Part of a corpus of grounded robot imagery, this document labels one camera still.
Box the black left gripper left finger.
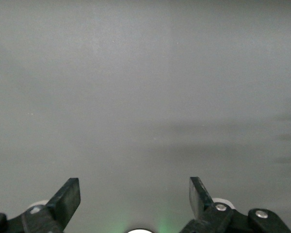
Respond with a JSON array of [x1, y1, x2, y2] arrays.
[[0, 178, 81, 233]]

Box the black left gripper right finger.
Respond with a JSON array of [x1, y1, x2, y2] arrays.
[[179, 176, 291, 233]]

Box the dark grey table mat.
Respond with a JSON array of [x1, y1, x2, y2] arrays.
[[0, 0, 291, 233]]

